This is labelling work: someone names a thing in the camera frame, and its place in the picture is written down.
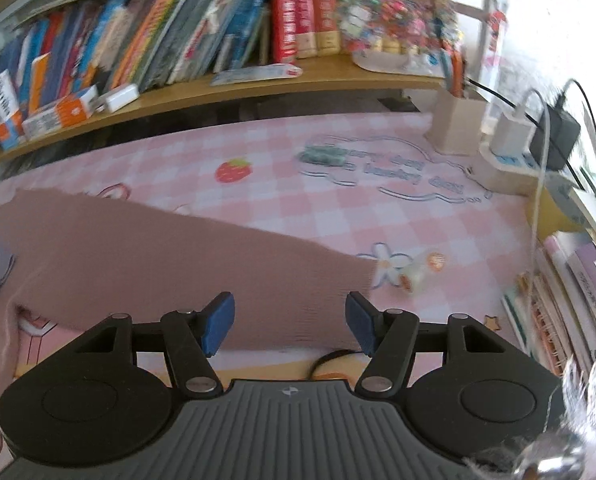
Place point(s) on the pink and lilac sweater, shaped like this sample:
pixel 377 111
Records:
pixel 80 258

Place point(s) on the white charger plug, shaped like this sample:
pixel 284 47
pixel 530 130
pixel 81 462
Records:
pixel 511 136

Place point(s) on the beige pen holder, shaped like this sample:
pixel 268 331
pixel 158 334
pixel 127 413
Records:
pixel 456 123

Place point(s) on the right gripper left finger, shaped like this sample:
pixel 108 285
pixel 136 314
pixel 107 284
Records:
pixel 191 338

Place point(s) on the wooden curved bookshelf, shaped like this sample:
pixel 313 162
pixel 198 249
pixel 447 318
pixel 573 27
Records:
pixel 334 72

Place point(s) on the white power strip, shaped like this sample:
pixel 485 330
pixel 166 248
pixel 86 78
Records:
pixel 510 175

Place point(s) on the colourful sticker bag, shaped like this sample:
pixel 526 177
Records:
pixel 420 34

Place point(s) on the orange white flat box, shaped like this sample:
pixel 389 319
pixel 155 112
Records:
pixel 66 112

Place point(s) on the black power adapter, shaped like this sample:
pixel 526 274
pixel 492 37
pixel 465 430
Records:
pixel 565 132

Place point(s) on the red thick dictionary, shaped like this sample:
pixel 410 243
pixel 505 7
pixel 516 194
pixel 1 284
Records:
pixel 284 47

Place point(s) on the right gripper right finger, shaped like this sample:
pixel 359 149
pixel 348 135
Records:
pixel 388 338

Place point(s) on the pink checkered table mat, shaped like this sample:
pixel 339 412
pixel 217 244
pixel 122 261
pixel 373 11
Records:
pixel 369 185

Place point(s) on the small white box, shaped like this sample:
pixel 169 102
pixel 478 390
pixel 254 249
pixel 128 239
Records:
pixel 120 97

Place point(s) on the white blue orange box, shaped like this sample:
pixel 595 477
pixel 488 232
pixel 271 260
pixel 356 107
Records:
pixel 11 130

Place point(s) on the stack of notebooks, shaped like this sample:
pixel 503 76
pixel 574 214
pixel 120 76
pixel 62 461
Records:
pixel 553 309

